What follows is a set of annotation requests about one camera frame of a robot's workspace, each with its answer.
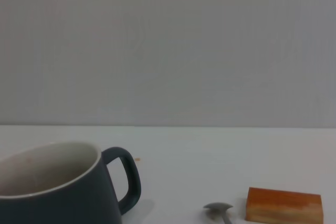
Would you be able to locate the dark grey ceramic coffee cup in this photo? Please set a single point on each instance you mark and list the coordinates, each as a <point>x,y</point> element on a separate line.
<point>57,203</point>

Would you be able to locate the orange-stained wooden block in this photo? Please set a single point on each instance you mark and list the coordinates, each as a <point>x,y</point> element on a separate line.
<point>283,208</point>

